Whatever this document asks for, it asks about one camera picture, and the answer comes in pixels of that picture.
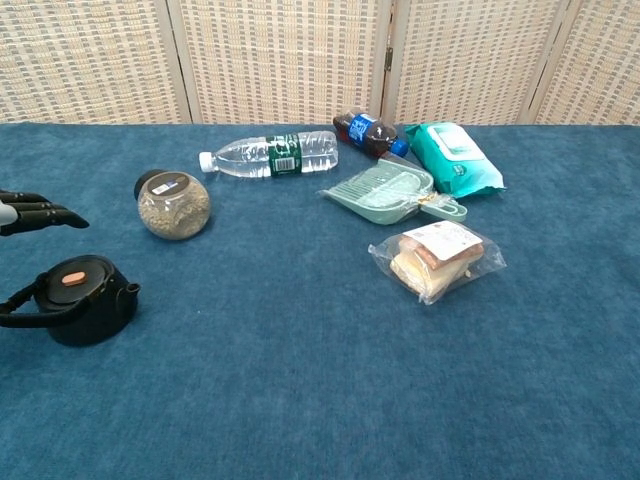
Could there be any black teapot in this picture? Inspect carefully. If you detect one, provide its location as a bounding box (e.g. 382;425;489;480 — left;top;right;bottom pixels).
0;254;142;348

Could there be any clear water bottle green label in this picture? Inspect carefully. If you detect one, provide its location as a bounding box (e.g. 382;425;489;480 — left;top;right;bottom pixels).
198;130;340;179

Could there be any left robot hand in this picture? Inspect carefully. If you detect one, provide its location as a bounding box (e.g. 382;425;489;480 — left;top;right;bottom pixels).
0;188;91;237

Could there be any round glass jar of grains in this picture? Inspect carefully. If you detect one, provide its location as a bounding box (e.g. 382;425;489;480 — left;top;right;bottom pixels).
133;169;212;242

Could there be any cola bottle blue label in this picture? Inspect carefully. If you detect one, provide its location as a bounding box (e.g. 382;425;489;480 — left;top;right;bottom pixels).
332;112;410;159

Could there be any teal wet wipes pack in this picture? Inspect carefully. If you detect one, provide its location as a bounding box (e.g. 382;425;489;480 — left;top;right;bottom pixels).
403;122;506;200

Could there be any woven folding screen panel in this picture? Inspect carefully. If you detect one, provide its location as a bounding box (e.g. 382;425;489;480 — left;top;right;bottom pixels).
0;0;194;125
382;0;584;126
167;0;396;126
529;0;640;126

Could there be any green plastic dustpan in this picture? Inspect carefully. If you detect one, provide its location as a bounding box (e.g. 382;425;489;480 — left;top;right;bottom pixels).
318;157;469;227

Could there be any blue table cloth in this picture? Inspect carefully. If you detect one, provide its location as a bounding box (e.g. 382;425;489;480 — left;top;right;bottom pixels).
0;122;640;480

